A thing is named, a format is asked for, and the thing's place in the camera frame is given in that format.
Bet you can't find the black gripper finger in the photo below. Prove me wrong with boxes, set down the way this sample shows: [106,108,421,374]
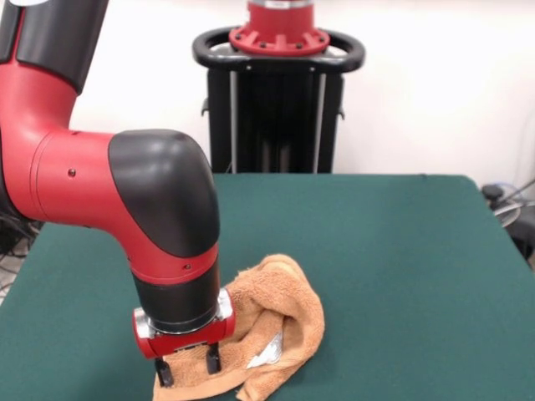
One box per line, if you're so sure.
[205,342,222,374]
[153,355,175,388]

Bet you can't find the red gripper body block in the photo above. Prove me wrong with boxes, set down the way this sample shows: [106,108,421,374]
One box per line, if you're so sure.
[132,287,236,360]

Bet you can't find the orange terry towel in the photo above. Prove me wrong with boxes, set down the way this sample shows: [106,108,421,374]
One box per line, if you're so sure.
[152,253,326,401]

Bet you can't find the dark green table cloth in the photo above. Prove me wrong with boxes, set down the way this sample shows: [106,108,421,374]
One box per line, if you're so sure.
[0,172,535,401]

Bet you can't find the silver round stand base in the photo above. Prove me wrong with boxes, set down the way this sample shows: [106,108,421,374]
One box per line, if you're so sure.
[492,200,523,229]

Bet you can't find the black chair base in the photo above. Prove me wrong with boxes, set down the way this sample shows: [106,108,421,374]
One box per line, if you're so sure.
[510,216,535,268]

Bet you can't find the black cable bundle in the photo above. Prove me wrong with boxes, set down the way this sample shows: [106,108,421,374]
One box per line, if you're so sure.
[0,211,46,293]

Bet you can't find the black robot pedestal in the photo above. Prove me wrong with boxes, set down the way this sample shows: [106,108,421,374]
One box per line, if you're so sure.
[191,25,367,175]

